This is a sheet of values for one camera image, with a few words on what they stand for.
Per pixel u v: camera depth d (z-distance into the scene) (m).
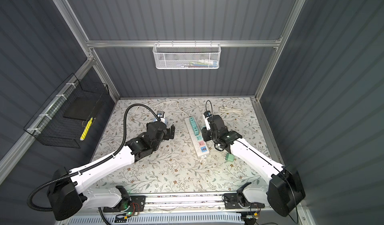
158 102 1.19
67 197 0.38
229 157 0.87
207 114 0.72
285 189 0.40
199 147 0.91
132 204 0.72
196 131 0.93
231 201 0.73
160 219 0.77
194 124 0.96
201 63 0.91
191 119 0.99
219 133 0.61
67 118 0.73
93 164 0.45
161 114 0.67
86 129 0.69
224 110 1.13
